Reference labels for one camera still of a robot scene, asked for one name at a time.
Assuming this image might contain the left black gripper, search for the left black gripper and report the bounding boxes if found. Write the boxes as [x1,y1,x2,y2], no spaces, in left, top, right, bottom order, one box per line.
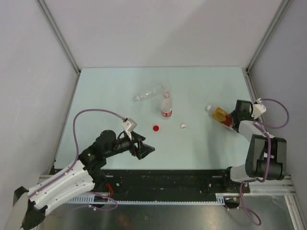
[104,130,154,159]

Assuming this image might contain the red label plastic bottle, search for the red label plastic bottle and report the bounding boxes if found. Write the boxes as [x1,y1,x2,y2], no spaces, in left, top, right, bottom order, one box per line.
[160,91,173,118]

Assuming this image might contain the clear plastic water bottle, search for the clear plastic water bottle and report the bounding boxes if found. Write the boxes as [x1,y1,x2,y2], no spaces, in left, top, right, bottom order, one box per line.
[133,81,165,102]

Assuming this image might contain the yellow red tea bottle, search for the yellow red tea bottle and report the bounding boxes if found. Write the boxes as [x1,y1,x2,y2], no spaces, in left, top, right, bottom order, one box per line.
[206,105,233,130]

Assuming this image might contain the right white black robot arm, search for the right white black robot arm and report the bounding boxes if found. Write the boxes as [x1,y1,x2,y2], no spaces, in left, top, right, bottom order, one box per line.
[221,99,287,192]

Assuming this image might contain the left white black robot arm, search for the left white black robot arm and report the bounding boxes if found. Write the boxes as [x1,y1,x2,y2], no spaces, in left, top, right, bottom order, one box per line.
[13,130,155,230]

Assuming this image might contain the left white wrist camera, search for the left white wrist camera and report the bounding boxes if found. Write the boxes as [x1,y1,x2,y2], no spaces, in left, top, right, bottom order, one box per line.
[121,118,137,140]

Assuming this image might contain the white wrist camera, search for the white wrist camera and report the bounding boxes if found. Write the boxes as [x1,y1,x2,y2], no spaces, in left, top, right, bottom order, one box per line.
[121,118,137,140]
[251,98,266,119]

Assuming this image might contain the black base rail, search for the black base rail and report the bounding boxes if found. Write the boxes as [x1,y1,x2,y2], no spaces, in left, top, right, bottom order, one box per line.
[93,169,250,201]

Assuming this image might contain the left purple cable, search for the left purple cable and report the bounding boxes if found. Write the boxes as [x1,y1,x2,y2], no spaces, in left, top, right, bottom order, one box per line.
[27,109,127,199]

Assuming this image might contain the purple cable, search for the purple cable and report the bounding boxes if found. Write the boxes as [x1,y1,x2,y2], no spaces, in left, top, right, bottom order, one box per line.
[254,98,290,183]
[27,109,127,199]

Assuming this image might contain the grey slotted cable duct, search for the grey slotted cable duct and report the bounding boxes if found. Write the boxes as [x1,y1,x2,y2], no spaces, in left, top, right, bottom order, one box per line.
[66,193,239,205]

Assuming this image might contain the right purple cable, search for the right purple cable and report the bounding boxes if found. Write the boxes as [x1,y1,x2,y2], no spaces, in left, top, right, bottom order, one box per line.
[254,98,290,183]

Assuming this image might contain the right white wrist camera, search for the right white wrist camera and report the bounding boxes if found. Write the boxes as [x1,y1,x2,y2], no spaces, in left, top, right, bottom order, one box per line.
[251,98,266,119]

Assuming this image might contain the right aluminium frame post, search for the right aluminium frame post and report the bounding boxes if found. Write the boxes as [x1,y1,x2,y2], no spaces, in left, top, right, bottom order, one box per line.
[246,0,292,72]

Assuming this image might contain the aluminium frame post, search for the aluminium frame post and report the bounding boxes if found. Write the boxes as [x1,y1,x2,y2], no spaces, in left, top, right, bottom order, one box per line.
[35,0,81,74]
[246,0,292,72]

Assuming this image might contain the left aluminium frame post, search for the left aluminium frame post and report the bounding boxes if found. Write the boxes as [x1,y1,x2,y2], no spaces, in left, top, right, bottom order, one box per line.
[35,0,81,74]

